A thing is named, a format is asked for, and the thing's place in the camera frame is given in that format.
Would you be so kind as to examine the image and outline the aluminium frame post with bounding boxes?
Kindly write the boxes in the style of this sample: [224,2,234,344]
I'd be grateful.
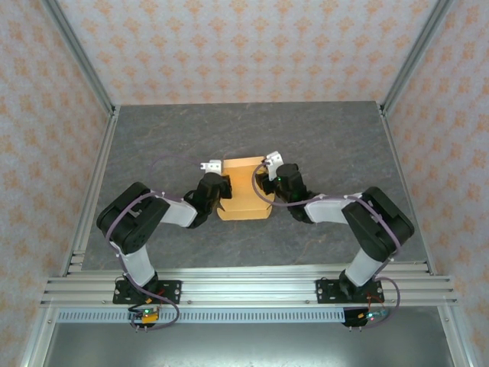
[40,0,116,115]
[379,0,455,115]

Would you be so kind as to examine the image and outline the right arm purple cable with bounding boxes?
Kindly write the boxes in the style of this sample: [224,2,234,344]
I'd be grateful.
[251,162,402,330]

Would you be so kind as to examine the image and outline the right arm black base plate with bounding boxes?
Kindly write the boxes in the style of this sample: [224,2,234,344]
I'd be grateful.
[316,278,385,305]

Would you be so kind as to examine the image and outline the aluminium table side rail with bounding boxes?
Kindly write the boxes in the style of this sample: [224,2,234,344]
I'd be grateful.
[377,102,436,276]
[59,106,121,277]

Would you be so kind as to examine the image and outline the aluminium mounting rail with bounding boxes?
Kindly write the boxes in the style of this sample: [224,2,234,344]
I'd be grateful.
[40,267,458,307]

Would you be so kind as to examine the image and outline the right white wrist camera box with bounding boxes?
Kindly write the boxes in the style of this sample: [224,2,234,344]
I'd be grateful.
[263,151,283,180]

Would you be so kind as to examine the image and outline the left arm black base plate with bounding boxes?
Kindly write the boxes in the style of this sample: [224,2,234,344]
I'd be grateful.
[112,280,183,305]

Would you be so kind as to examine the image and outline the aluminium lower frame bar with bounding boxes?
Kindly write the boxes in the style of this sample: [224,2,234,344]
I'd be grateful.
[437,305,474,367]
[21,305,58,367]

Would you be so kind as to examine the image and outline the grey slotted cable duct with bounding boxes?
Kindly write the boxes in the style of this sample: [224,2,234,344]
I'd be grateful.
[57,308,390,324]

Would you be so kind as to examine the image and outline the grey metal sheet shelf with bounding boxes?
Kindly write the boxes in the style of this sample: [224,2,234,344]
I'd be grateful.
[41,323,458,367]

